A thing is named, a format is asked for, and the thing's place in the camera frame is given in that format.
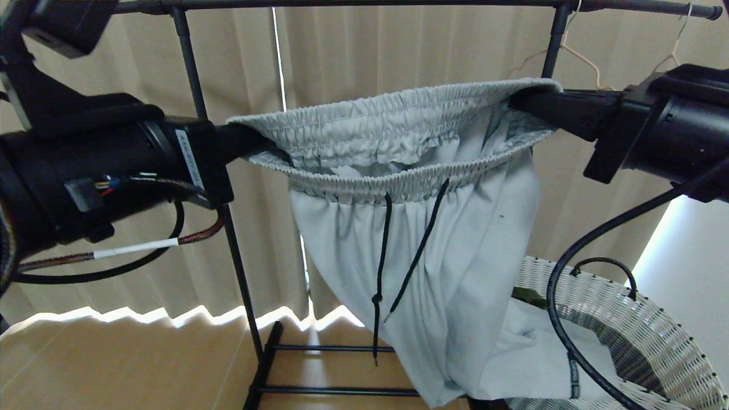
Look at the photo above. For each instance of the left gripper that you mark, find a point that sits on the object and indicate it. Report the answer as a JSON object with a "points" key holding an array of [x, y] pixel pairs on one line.
{"points": [[57, 171]]}

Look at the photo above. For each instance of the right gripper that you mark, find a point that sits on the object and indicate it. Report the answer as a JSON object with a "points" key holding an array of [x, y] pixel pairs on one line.
{"points": [[683, 131]]}

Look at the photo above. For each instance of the pink clothes hanger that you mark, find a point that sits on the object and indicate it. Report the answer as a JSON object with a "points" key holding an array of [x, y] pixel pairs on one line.
{"points": [[676, 41], [580, 56]]}

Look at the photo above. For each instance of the pale grey shorts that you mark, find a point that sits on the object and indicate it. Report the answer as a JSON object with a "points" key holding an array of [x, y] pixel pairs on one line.
{"points": [[455, 256]]}

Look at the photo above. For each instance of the white laundry basket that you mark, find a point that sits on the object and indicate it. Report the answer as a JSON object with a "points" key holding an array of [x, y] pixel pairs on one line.
{"points": [[672, 341]]}

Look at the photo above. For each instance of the black clothes rack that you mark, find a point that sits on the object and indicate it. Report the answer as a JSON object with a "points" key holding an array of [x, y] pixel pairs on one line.
{"points": [[243, 285]]}

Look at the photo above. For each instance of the green garment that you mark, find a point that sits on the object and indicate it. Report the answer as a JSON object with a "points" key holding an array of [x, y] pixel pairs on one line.
{"points": [[529, 297]]}

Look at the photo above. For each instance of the beige curtain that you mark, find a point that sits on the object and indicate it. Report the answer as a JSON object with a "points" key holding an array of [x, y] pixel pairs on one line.
{"points": [[370, 51]]}

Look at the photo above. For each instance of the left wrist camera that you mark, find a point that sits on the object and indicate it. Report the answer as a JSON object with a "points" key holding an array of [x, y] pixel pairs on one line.
{"points": [[68, 23]]}

